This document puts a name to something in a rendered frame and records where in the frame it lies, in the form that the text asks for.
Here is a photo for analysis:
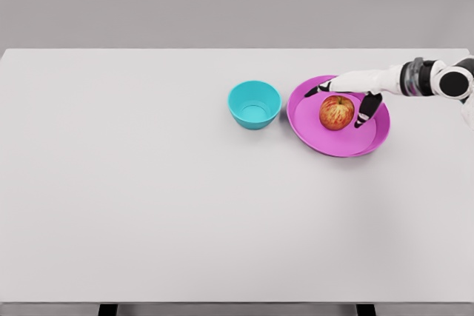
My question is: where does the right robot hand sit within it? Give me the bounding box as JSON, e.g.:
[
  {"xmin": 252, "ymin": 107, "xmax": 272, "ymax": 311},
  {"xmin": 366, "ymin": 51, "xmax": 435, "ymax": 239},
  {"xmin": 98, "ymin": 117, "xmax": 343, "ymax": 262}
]
[{"xmin": 304, "ymin": 70, "xmax": 384, "ymax": 130}]

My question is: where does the red yellow apple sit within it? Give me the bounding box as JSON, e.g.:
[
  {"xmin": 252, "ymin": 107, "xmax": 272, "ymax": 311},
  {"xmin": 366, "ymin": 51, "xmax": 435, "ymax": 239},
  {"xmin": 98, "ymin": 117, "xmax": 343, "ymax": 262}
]
[{"xmin": 318, "ymin": 95, "xmax": 356, "ymax": 131}]

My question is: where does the pink plate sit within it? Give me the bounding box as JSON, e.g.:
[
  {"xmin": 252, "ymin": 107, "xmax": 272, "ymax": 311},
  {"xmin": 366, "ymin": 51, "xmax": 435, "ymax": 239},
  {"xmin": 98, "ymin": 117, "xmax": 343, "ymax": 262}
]
[{"xmin": 286, "ymin": 74, "xmax": 391, "ymax": 158}]

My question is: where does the blue bowl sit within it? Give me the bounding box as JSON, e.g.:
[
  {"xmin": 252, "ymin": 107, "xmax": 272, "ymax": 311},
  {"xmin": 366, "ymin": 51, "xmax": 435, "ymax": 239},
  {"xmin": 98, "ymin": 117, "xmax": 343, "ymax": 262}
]
[{"xmin": 227, "ymin": 80, "xmax": 283, "ymax": 131}]

